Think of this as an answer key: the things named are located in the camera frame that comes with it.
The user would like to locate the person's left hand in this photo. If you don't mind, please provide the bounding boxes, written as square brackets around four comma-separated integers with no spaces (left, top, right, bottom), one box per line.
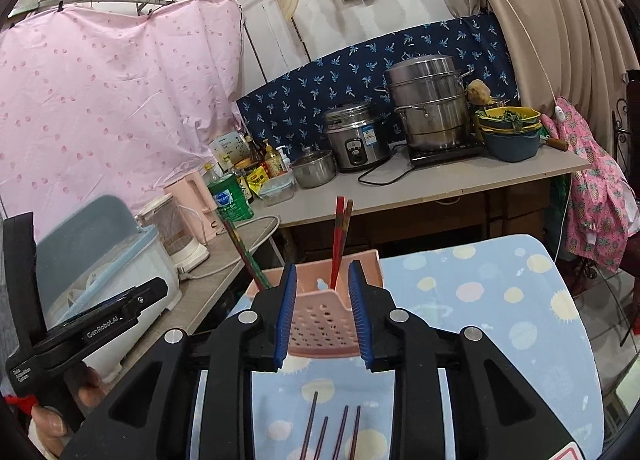
[30,368,107,459]

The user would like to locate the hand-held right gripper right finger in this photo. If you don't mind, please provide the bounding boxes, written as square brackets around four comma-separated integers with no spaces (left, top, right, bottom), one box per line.
[348,260,576,460]

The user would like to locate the white dish drainer box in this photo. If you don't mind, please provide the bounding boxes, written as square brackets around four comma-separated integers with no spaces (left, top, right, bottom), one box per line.
[36,194,182,372]

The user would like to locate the small pot with glass lid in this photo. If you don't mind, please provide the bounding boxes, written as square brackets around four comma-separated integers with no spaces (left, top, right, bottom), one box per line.
[290,145,337,189]

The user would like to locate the white appliance cable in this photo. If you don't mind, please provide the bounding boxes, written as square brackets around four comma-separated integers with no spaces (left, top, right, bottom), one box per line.
[179,214,282,281]

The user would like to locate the black power cable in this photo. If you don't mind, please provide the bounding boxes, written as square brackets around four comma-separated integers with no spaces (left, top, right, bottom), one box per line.
[356,144,417,189]

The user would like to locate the blue bowl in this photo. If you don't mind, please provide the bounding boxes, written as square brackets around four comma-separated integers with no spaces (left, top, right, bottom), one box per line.
[482,129,544,163]

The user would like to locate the metal curtain rail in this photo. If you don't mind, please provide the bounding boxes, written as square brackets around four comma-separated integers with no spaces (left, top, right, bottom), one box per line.
[9,0,237,21]

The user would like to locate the yellow packet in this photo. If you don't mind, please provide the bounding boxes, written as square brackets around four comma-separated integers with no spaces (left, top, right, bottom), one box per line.
[244,167,269,201]

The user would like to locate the brown loofah sponge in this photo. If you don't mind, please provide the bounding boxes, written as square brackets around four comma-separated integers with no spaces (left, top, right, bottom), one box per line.
[466,79,494,106]

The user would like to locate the red chopstick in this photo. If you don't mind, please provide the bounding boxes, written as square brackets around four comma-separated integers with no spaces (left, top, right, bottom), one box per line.
[329,196,347,291]

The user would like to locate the beige curtain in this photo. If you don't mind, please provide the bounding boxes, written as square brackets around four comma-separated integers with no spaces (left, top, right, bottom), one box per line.
[457,0,640,117]

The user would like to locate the pink pineapple print garment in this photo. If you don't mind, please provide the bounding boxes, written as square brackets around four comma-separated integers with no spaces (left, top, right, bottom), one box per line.
[542,96,640,275]

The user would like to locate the white and green carton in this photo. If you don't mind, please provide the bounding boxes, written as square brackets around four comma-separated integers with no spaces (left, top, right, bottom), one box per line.
[208,132,246,167]

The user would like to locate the pink kettle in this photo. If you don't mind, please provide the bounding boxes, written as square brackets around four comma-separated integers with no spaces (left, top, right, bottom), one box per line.
[163,174,219,247]

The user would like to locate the black induction cooker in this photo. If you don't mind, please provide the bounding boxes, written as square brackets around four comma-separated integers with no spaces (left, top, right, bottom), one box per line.
[407,137,489,167]

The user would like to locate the clear food container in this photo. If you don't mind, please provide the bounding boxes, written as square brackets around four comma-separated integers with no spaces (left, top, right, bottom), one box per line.
[258,174,296,207]

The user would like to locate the stainless steel steamer pot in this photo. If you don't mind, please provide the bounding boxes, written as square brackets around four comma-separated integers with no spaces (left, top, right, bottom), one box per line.
[383,55,474,152]

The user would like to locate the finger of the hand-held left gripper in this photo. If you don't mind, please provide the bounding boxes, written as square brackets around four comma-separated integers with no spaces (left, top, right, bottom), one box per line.
[47,277,170,341]

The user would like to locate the green chopstick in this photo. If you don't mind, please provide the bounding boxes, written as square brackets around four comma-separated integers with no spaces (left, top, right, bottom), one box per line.
[227,227,272,290]

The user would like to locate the navy floral cloth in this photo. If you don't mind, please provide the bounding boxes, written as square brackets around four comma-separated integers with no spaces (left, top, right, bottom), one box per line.
[235,14,517,161]

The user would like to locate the oil bottle with yellow label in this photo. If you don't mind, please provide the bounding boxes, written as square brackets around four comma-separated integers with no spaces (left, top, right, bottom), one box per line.
[262,139,282,179]

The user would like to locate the light blue spotted tablecloth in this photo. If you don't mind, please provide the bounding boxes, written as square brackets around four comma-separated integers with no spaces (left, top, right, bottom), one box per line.
[187,234,608,460]

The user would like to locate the white blender with clear jug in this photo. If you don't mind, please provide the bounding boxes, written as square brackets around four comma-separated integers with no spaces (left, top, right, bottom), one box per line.
[134,192,210,271]

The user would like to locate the brown chopstick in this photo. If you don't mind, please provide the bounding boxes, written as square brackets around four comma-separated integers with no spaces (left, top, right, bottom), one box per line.
[336,199,355,271]

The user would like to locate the green detergent bottle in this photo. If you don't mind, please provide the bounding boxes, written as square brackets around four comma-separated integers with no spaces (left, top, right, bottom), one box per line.
[207,172,255,227]

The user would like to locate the white cord with switch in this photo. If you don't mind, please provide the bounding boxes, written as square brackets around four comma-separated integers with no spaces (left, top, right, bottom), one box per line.
[479,0,572,125]

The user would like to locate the pink dotted curtain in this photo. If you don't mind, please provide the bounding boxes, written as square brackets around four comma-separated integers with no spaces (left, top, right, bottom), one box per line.
[0,0,247,243]

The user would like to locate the silver rice cooker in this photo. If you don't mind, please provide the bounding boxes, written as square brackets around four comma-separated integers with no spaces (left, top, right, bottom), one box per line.
[322,102,392,173]

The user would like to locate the pink perforated chopstick holder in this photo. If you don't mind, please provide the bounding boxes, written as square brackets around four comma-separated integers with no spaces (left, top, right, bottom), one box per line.
[240,249,386,360]

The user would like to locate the yellow bowl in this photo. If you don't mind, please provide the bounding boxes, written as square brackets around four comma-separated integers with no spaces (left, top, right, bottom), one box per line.
[473,106,544,131]

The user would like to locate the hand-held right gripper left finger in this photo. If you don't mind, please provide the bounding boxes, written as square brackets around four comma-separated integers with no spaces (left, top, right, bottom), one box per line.
[62,264,298,460]

